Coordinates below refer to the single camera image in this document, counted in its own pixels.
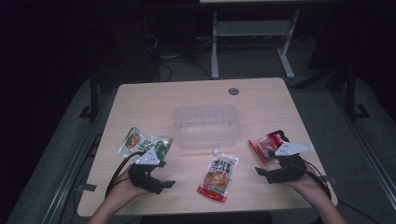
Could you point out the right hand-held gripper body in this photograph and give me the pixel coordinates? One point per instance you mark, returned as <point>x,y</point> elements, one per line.
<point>289,169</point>

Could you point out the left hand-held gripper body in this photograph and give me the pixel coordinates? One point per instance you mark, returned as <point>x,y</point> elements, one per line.
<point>149,158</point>

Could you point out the red snack packet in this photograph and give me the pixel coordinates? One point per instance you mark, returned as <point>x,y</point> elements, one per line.
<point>264,149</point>

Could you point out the clear plastic container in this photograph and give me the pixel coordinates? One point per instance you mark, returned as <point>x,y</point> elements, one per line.
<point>205,127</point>

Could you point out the person's right hand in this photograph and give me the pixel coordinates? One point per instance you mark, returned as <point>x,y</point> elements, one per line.
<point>313,185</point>

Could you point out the person's left hand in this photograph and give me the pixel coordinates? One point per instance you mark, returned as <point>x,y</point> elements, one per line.
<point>121,193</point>

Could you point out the green snack packet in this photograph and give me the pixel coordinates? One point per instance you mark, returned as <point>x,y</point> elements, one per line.
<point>140,143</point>

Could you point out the dark tape strip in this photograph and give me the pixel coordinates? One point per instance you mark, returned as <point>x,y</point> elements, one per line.
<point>330,179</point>
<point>87,187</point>

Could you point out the grey table grommet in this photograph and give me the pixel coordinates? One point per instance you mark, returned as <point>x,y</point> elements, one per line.
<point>233,91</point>

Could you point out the black metal stand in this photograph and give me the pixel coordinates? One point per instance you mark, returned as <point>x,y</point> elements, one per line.
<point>93,96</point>
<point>351,93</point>

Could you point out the white metal stand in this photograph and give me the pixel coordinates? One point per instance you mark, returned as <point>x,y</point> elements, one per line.
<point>249,28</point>

